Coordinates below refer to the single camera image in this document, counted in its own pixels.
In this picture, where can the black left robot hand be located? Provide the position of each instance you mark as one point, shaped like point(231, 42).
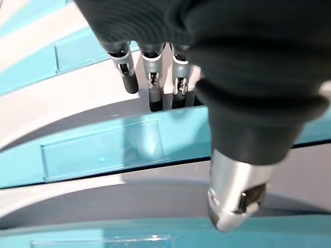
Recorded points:
point(245, 64)

